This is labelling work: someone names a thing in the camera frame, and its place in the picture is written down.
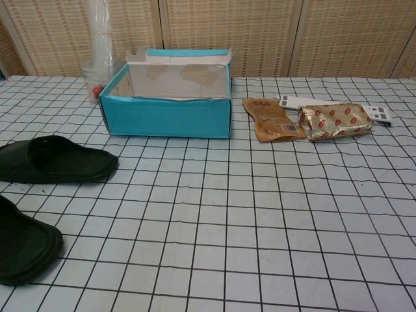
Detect black rubber slipper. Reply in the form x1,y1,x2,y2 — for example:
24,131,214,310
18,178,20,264
0,194,64,287
0,135,120,185

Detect teal cardboard shoe box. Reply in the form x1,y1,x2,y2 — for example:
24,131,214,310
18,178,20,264
98,47,235,138

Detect blue checkered tablecloth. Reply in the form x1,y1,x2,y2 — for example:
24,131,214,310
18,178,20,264
0,75,416,312

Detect brown snack pouch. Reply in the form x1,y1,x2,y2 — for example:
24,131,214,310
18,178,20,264
242,97,307,143

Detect bamboo folding screen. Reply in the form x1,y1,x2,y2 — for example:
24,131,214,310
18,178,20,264
0,0,416,79

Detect gold foil packet red logos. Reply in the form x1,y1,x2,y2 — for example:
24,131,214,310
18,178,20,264
296,101,375,143

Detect clear plastic container red items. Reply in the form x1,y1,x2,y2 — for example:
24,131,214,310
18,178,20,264
79,59,128,105

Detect clear plastic cup stack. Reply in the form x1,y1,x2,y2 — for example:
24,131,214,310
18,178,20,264
87,0,115,79

